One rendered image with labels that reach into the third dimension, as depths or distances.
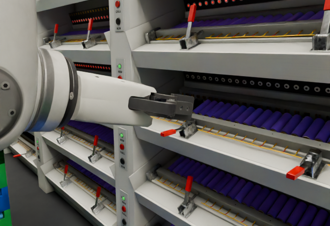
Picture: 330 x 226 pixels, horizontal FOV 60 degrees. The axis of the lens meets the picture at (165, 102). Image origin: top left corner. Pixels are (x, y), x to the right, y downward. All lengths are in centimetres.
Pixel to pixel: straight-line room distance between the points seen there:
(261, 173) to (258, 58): 20
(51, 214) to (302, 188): 106
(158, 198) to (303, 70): 49
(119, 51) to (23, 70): 61
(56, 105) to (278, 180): 39
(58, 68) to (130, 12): 49
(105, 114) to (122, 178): 59
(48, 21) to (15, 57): 121
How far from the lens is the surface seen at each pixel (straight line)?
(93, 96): 29
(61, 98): 28
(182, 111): 36
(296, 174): 45
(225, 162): 59
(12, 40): 19
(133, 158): 80
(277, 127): 60
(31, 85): 20
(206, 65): 58
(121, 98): 30
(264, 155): 56
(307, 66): 48
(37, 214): 138
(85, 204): 119
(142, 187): 84
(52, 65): 28
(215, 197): 72
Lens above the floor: 69
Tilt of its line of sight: 11 degrees down
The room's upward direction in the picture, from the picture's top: straight up
